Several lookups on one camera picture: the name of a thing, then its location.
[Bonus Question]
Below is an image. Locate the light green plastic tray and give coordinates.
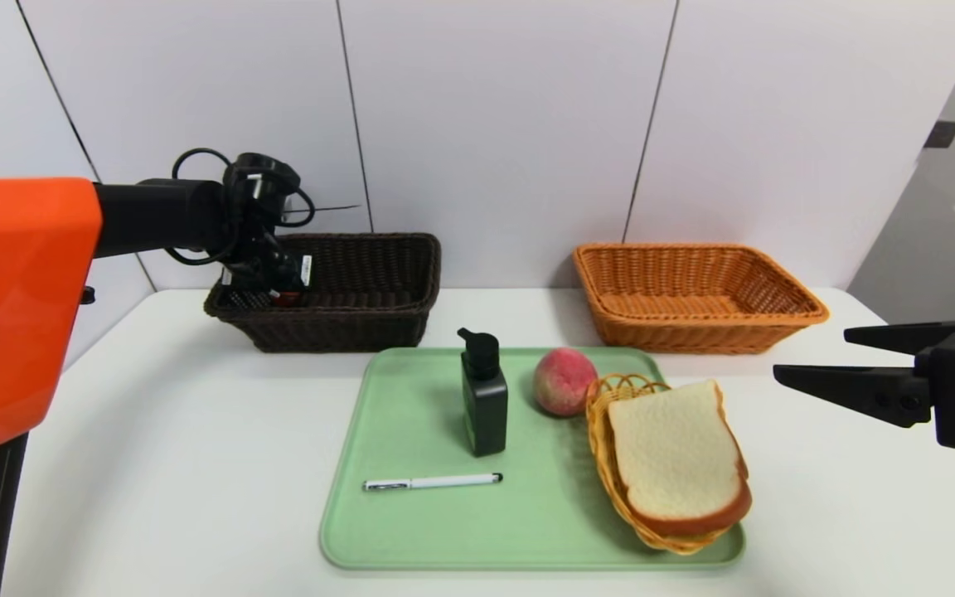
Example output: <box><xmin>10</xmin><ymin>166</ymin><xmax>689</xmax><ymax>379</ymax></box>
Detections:
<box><xmin>319</xmin><ymin>347</ymin><xmax>746</xmax><ymax>570</ymax></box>

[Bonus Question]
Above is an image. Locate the orange wicker basket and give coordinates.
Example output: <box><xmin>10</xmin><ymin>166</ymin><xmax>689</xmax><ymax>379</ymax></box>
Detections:
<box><xmin>572</xmin><ymin>243</ymin><xmax>830</xmax><ymax>356</ymax></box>

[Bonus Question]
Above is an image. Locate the small yellow wicker basket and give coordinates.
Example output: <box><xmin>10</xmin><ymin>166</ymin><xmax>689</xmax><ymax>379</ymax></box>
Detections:
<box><xmin>584</xmin><ymin>373</ymin><xmax>731</xmax><ymax>555</ymax></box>

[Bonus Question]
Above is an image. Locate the black pump bottle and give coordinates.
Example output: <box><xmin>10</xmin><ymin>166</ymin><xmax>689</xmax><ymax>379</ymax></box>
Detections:
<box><xmin>457</xmin><ymin>328</ymin><xmax>509</xmax><ymax>458</ymax></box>

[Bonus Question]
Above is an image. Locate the red yellow peach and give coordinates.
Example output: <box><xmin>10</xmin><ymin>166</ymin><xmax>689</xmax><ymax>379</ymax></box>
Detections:
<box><xmin>533</xmin><ymin>347</ymin><xmax>599</xmax><ymax>417</ymax></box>

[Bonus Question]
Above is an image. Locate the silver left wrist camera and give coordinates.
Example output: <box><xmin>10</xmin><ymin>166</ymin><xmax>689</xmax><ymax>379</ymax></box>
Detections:
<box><xmin>225</xmin><ymin>153</ymin><xmax>303</xmax><ymax>223</ymax></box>

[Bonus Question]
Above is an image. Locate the dark brown wicker basket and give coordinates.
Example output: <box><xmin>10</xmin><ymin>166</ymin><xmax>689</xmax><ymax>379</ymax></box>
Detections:
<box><xmin>204</xmin><ymin>233</ymin><xmax>443</xmax><ymax>354</ymax></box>

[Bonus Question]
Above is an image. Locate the white pen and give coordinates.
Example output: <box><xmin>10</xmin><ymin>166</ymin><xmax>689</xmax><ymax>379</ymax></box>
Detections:
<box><xmin>362</xmin><ymin>473</ymin><xmax>503</xmax><ymax>492</ymax></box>

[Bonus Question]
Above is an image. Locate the white bread slice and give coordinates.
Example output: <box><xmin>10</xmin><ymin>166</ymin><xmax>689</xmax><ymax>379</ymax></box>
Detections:
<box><xmin>607</xmin><ymin>380</ymin><xmax>753</xmax><ymax>537</ymax></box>

